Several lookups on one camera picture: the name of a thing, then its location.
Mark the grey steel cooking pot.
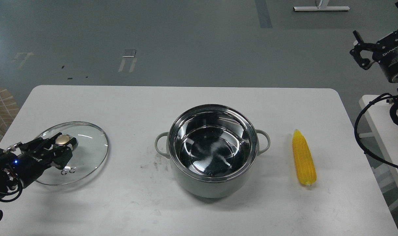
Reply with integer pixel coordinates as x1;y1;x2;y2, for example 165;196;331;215
154;104;271;198

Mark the glass pot lid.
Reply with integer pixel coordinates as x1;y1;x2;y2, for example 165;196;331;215
36;121;109;186

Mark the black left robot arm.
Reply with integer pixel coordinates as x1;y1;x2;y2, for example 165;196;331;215
0;132;78;203

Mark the yellow corn cob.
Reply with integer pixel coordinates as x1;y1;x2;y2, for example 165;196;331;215
292;129;317;186

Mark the white stand base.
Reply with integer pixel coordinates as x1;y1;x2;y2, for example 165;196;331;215
292;0;350;12

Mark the white side table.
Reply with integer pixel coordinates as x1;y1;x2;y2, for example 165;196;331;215
359;95;398;187

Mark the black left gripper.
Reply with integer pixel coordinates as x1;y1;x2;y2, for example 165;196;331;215
2;132;78;189

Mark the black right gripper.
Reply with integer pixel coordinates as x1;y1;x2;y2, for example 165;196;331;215
349;2;398;83

